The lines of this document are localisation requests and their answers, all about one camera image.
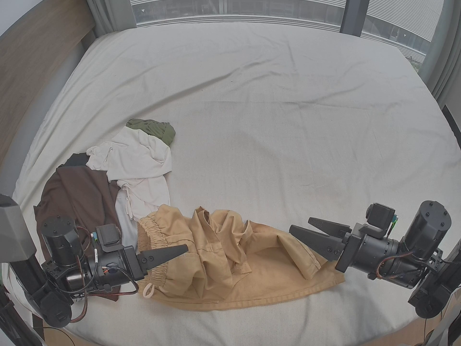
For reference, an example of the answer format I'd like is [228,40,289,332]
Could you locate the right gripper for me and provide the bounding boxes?
[289,217,400,274]

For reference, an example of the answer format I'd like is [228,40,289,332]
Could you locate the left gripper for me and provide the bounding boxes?
[90,245,148,292]

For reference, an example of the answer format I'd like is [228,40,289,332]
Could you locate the tan shorts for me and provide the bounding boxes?
[137,204,346,313]

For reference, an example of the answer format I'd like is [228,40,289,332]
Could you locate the bed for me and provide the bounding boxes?
[0,0,461,343]

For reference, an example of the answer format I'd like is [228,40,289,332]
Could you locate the brown garment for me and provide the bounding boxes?
[33,165,123,302]

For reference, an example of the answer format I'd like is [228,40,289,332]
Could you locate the white garment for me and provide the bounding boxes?
[86,126,173,246]

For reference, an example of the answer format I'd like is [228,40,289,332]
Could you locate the black garment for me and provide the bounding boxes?
[58,152,91,168]

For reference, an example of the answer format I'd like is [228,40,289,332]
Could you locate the olive green garment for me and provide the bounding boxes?
[126,118,176,146]

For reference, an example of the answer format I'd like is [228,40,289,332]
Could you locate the grey-green curtain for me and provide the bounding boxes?
[79,0,138,39]
[418,0,461,102]

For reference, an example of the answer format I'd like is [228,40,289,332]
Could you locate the window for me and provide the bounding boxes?
[123,0,447,71]

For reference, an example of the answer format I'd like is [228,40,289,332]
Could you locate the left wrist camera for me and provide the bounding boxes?
[94,224,123,253]

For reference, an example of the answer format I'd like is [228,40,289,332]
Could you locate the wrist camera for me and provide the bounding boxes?
[94,224,123,253]
[351,203,397,239]

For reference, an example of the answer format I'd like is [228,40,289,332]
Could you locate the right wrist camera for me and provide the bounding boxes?
[351,203,397,239]

